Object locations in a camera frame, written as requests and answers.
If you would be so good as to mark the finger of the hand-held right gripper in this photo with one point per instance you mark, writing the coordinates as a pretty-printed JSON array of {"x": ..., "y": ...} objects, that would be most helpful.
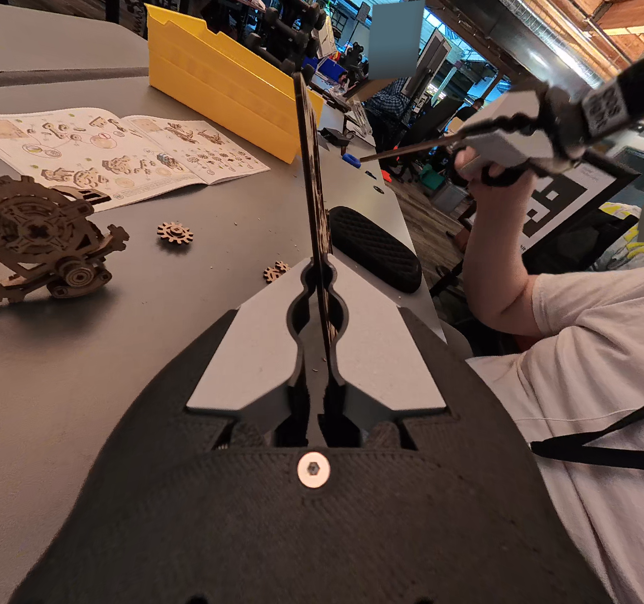
[
  {"x": 513, "y": 146},
  {"x": 518, "y": 106}
]

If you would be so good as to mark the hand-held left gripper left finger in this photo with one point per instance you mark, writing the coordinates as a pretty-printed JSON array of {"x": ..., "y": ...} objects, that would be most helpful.
[{"x": 241, "y": 362}]

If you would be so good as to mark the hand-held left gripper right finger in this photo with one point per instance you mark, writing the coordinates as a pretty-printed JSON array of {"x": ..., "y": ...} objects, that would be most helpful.
[{"x": 387, "y": 362}]

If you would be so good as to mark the thin spoked wooden gear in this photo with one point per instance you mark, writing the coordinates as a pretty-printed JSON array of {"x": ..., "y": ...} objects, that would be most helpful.
[{"x": 274, "y": 273}]

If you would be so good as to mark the wooden stick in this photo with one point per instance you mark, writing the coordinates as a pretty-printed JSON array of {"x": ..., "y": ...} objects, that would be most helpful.
[{"x": 412, "y": 149}]

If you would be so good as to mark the small thick wooden gear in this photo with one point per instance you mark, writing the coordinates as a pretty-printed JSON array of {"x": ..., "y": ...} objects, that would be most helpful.
[{"x": 175, "y": 233}]

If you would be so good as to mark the laser-cut wooden parts sheet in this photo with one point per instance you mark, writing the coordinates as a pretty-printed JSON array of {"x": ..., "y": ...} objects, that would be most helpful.
[{"x": 308, "y": 161}]

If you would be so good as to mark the person's right forearm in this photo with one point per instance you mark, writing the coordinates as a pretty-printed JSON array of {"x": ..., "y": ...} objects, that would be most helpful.
[{"x": 493, "y": 272}]

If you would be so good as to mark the partly built wooden model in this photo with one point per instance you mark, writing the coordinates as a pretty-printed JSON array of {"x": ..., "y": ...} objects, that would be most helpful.
[{"x": 45, "y": 242}]

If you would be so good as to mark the person's right hand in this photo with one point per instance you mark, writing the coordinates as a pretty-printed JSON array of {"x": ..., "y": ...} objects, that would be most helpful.
[{"x": 478, "y": 181}]

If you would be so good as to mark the black framed marker sign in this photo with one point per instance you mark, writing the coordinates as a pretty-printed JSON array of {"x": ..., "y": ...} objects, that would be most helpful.
[{"x": 568, "y": 196}]

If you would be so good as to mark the black ribbed wrist rest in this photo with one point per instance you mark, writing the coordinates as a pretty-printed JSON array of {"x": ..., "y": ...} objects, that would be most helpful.
[{"x": 377, "y": 247}]

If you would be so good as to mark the neon yellow patterned cloth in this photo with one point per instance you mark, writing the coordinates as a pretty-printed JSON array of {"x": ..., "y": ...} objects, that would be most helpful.
[{"x": 624, "y": 231}]

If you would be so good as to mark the small blue object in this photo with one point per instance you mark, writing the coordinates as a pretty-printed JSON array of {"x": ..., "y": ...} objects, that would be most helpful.
[{"x": 351, "y": 160}]

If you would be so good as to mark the person's white garment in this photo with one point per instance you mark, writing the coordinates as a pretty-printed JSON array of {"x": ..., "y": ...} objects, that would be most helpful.
[{"x": 578, "y": 387}]

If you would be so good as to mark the open instruction booklet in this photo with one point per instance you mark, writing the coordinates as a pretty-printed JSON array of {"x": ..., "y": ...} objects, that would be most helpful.
[{"x": 126, "y": 156}]

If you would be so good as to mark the black dumbbells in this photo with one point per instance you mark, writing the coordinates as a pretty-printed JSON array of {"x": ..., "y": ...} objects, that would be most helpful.
[{"x": 292, "y": 25}]

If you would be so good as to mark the yellow plastic bin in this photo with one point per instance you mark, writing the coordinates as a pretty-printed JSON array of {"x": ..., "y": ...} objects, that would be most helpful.
[{"x": 216, "y": 91}]

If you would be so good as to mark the silver ventilation duct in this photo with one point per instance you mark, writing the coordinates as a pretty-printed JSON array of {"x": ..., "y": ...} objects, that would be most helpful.
[{"x": 533, "y": 5}]

